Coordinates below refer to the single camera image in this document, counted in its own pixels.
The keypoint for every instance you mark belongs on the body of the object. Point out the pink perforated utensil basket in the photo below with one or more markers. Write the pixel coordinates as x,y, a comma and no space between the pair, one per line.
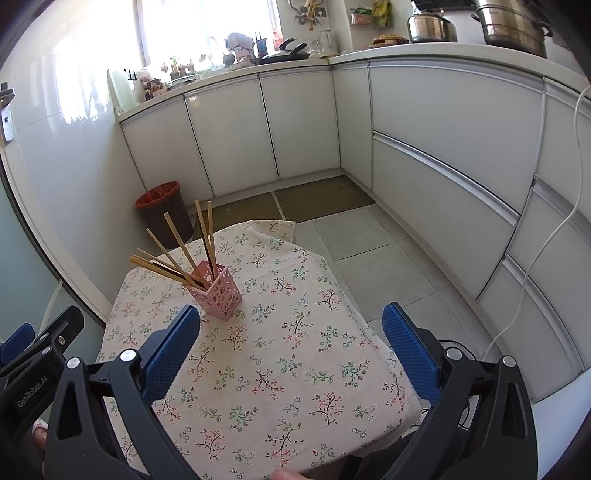
222,296

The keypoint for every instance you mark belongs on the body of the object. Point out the large steel pot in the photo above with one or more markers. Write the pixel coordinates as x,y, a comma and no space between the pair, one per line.
513,25

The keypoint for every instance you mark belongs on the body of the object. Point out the bamboo chopstick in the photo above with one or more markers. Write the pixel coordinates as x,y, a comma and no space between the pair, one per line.
211,238
144,263
145,254
176,266
179,241
200,217

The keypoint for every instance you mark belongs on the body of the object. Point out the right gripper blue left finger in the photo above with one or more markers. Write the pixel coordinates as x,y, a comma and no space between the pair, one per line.
164,351

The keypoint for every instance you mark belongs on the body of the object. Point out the white kitchen cabinets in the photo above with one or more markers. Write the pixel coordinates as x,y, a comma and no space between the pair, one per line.
481,153

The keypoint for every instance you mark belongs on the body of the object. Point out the person's hand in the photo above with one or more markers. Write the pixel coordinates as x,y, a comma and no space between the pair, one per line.
285,474

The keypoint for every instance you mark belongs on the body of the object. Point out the black frying pan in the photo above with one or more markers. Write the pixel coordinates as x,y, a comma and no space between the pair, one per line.
299,52

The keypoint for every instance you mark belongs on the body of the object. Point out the brown bin with orange rim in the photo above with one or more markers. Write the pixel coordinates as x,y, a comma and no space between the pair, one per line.
153,204

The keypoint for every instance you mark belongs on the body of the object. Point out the floral tablecloth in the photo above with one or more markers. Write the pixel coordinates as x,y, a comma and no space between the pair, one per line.
295,378

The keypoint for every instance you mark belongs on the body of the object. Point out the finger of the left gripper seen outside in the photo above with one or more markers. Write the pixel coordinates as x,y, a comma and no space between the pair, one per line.
17,343

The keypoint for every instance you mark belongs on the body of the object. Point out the white electric kettle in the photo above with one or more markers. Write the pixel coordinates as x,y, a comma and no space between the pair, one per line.
328,48

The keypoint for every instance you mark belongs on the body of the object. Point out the black chopstick gold tip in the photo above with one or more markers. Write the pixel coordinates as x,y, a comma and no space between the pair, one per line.
174,271

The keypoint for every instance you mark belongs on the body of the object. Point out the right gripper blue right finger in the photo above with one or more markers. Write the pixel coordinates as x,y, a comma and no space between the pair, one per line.
417,349

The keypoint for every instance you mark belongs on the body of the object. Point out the steel pot with lid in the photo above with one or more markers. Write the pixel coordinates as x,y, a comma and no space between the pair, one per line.
428,27

